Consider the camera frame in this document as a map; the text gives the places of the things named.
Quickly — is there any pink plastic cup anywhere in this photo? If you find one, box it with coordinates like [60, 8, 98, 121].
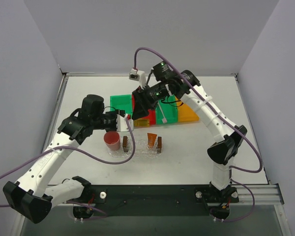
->
[104, 131, 120, 151]

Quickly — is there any yellow toothpaste tube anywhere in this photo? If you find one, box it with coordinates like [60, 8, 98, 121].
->
[134, 118, 149, 127]

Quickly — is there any white toothbrush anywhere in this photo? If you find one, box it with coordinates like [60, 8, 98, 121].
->
[158, 103, 167, 124]

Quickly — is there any orange toothpaste tube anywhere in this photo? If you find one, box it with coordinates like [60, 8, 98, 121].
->
[147, 133, 158, 149]

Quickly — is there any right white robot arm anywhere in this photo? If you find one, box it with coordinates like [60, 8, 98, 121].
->
[129, 61, 247, 191]

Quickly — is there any clear textured glass tray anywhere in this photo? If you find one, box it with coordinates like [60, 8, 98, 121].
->
[106, 135, 163, 158]

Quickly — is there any red plastic bin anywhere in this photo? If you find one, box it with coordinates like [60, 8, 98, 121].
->
[131, 95, 156, 126]

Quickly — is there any left green plastic bin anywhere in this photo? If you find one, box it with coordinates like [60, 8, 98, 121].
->
[110, 94, 133, 115]

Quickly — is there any green plastic bin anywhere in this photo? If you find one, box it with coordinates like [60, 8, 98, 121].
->
[110, 94, 133, 115]
[155, 95, 178, 125]

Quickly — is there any right green plastic bin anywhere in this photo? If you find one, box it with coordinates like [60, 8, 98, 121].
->
[155, 95, 178, 125]

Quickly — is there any orange plastic bin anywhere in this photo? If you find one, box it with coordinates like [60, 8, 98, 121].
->
[176, 98, 199, 122]

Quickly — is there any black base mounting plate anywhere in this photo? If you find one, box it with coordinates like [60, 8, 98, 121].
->
[74, 184, 239, 218]

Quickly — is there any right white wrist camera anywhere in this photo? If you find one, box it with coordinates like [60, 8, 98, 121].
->
[129, 68, 147, 89]

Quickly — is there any left brown tray handle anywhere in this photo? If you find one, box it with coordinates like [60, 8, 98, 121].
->
[122, 136, 129, 152]

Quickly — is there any brown tray handle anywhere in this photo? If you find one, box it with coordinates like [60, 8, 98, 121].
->
[156, 136, 162, 153]
[122, 136, 129, 152]

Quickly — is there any right brown tray handle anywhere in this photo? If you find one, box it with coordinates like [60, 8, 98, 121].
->
[156, 136, 162, 153]

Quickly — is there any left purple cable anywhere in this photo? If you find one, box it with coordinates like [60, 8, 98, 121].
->
[0, 119, 136, 222]

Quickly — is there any aluminium table edge rail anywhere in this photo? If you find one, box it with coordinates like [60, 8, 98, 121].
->
[63, 74, 240, 100]

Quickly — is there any front aluminium rail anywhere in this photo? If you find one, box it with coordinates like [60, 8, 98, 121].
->
[19, 183, 285, 207]

